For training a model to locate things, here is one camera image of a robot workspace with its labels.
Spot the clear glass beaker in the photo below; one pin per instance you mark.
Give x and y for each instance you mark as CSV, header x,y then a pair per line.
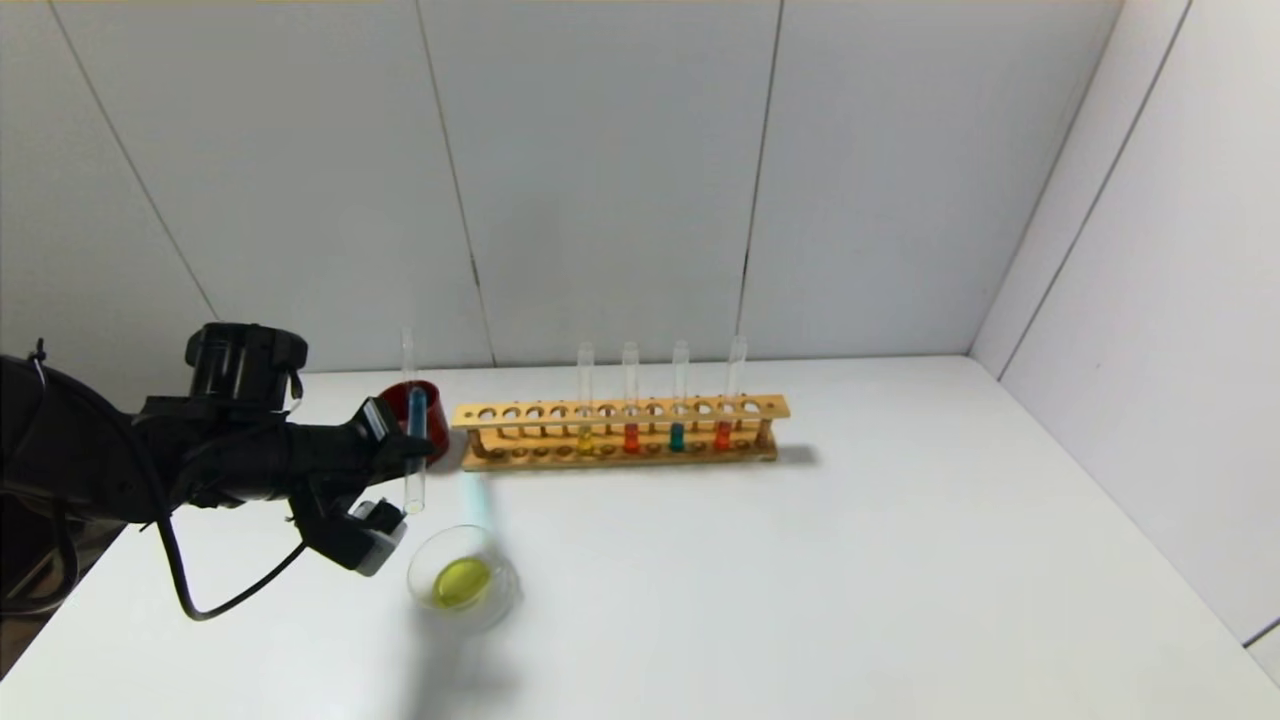
x,y
462,585

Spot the yellow pigment test tube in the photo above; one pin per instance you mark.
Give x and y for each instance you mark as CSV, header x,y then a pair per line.
x,y
408,350
585,438

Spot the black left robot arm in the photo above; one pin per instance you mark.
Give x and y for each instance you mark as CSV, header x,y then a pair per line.
x,y
100,450

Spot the wooden test tube rack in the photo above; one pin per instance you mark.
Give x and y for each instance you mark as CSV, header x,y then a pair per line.
x,y
640,461

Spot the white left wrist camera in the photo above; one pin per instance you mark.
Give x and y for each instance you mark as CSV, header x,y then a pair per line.
x,y
365,540

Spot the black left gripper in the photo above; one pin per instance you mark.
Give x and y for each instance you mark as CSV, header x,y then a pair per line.
x,y
379,424

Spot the red pigment test tube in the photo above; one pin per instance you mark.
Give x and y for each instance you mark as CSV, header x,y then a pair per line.
x,y
722,435
631,438

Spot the red cylindrical cup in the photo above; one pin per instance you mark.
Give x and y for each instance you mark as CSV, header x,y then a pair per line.
x,y
438,425

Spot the dark shelf furniture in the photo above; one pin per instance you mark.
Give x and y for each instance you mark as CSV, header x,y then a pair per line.
x,y
40,580

